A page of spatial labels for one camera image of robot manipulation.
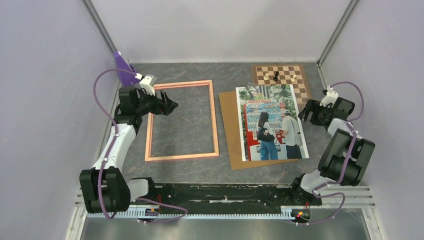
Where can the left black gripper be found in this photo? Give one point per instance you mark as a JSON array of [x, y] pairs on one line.
[[164, 107]]

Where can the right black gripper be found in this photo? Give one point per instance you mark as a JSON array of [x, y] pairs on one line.
[[313, 106]]

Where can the wooden picture frame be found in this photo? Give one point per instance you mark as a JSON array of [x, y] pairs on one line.
[[150, 122]]

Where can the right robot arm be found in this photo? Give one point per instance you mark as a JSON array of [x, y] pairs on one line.
[[344, 160]]

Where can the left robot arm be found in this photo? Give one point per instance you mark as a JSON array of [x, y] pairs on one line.
[[104, 189]]

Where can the colourful printed photo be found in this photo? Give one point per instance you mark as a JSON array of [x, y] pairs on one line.
[[269, 125]]

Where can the white chess piece right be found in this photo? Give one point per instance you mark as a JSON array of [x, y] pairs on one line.
[[293, 78]]

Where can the wooden chessboard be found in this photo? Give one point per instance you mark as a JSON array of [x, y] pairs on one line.
[[286, 71]]

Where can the purple plastic wedge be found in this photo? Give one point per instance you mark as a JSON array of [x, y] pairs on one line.
[[126, 74]]

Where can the black chess piece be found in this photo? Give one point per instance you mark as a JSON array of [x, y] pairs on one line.
[[276, 76]]

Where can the brown cardboard backing board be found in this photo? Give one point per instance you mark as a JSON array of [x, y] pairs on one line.
[[228, 105]]

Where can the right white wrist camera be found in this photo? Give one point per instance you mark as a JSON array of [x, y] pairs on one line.
[[330, 97]]

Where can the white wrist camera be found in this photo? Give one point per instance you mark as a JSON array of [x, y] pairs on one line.
[[330, 97], [147, 83]]

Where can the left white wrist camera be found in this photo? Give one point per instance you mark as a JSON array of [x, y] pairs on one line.
[[147, 83]]

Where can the aluminium rail frame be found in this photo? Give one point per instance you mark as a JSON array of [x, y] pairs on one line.
[[346, 213]]

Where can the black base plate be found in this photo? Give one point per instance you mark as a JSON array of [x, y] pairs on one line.
[[231, 198]]

